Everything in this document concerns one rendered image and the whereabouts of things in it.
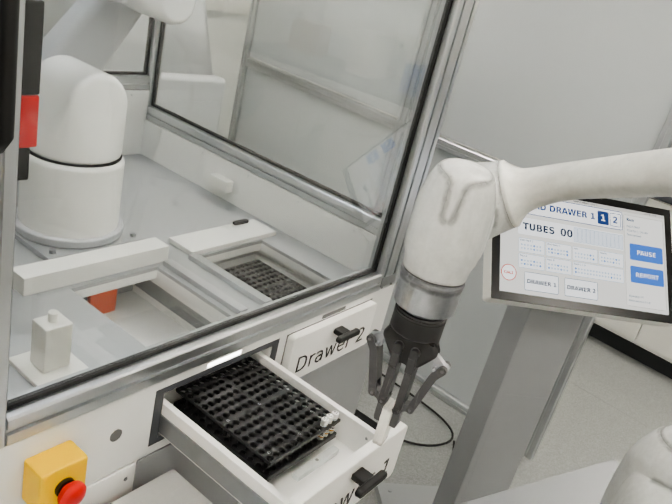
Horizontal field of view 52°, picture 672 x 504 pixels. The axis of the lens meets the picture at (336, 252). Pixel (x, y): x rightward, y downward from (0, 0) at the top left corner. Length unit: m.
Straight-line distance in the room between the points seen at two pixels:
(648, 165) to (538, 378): 1.18
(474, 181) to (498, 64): 1.84
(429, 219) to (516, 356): 1.10
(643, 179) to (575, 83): 1.66
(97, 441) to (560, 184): 0.77
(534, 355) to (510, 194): 1.00
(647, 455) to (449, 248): 0.41
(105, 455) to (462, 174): 0.68
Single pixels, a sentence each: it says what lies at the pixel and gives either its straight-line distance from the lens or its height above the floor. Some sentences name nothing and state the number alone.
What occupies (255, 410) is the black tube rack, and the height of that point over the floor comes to 0.90.
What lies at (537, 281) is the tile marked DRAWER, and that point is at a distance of 1.74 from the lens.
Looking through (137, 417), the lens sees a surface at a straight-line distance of 1.15.
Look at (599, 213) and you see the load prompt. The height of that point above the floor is 1.16.
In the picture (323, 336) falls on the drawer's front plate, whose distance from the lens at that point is 1.42.
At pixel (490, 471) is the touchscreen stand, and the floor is 0.34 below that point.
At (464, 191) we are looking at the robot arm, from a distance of 0.86.
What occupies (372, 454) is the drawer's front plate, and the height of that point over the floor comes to 0.92.
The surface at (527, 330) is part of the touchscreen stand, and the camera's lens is 1.90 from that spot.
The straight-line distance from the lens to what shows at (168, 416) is 1.17.
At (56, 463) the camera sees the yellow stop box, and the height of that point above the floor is 0.91.
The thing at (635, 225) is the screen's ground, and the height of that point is 1.15.
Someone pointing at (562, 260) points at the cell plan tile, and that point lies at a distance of 1.79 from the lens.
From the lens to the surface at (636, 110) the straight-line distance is 2.49.
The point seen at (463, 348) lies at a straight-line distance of 2.91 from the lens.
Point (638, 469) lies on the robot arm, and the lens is 1.08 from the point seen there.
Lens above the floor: 1.62
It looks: 23 degrees down
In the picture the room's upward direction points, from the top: 14 degrees clockwise
